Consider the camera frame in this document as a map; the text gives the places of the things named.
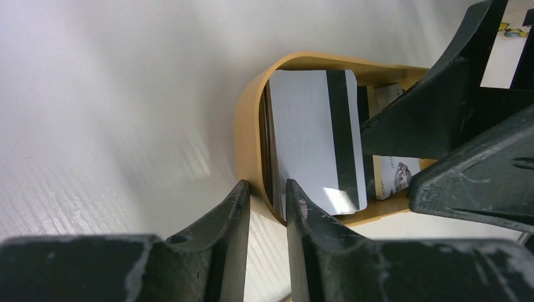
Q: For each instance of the oval wooden card tray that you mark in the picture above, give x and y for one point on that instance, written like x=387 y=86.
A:
x=248 y=128

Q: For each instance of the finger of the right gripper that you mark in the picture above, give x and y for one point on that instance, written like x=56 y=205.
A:
x=488 y=180
x=448 y=106

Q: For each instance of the yellow dinosaur print garment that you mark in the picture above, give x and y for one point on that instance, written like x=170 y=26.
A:
x=506 y=51

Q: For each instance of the white magnetic stripe card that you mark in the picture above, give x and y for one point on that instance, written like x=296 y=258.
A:
x=315 y=123

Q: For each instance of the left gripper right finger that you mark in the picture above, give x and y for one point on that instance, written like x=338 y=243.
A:
x=331 y=262

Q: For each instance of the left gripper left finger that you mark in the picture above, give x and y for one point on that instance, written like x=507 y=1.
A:
x=206 y=261

